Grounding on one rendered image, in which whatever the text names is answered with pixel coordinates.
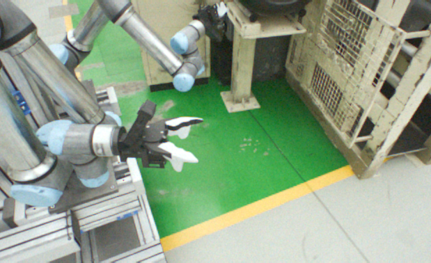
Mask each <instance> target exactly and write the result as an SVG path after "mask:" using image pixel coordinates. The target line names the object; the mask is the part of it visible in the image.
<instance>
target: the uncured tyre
mask: <svg viewBox="0 0 431 263"><path fill-rule="evenodd" d="M238 1H239V2H240V3H241V4H242V5H243V6H244V7H245V8H247V9H249V10H250V11H252V12H254V13H258V14H261V15H267V16H279V15H287V14H289V13H293V12H294V11H297V10H299V9H300V8H303V7H304V6H306V5H307V4H308V3H310V2H311V1H312V0H238Z"/></svg>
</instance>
